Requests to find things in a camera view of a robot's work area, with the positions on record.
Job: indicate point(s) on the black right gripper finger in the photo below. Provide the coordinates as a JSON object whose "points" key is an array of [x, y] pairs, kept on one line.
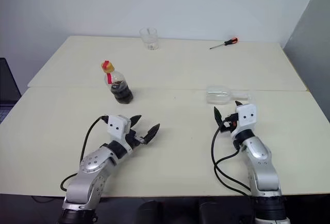
{"points": [[218, 117], [237, 104]]}

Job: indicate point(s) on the grey partition panel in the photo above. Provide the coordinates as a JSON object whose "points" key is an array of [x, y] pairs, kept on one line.
{"points": [[309, 54]]}

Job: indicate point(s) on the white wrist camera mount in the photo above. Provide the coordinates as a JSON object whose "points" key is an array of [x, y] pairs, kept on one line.
{"points": [[116, 128], [246, 118]]}

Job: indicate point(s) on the orange and black screwdriver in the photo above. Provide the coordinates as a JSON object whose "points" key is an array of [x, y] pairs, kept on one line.
{"points": [[230, 41]]}

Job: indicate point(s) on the clear drinking glass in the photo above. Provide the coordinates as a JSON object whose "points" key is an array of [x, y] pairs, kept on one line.
{"points": [[217, 95]]}

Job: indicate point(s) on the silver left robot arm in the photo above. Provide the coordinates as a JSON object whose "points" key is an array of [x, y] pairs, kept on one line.
{"points": [[90, 164]]}

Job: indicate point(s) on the small bottle with red label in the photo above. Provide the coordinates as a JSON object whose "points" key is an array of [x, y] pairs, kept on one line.
{"points": [[121, 92]]}

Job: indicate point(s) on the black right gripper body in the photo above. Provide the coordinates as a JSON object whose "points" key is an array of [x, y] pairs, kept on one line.
{"points": [[229, 126]]}

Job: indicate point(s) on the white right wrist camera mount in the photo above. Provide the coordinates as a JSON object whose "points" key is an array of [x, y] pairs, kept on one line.
{"points": [[246, 118]]}

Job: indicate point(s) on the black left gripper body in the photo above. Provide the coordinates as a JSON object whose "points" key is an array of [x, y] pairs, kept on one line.
{"points": [[132, 139]]}

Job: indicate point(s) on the clear glass tumbler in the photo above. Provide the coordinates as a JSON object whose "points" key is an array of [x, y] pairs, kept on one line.
{"points": [[149, 41]]}

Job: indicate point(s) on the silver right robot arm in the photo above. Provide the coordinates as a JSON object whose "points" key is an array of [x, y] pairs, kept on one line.
{"points": [[260, 167]]}

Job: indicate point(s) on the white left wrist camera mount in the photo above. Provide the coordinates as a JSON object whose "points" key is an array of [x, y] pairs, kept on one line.
{"points": [[116, 128]]}

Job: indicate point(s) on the yellow and red bottle cap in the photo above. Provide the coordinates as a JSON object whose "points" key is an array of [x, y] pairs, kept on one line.
{"points": [[107, 66]]}

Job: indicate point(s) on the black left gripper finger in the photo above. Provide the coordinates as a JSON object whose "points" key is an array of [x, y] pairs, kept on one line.
{"points": [[152, 133], [135, 120]]}

